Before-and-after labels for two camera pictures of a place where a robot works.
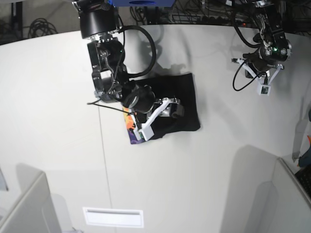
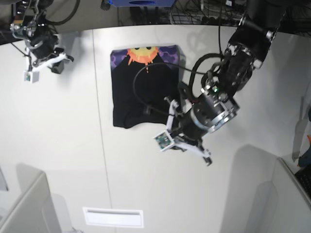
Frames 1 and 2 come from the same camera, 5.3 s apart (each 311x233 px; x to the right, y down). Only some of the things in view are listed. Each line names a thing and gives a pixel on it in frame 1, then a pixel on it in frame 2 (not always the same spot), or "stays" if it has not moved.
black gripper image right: [255, 61] to [212, 109]
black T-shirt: [181, 87] to [144, 82]
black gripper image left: [142, 99] to [43, 48]
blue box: [143, 3] stays
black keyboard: [304, 176] stays
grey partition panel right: [284, 205] stays
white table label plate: [113, 217] stays
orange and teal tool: [304, 160] stays
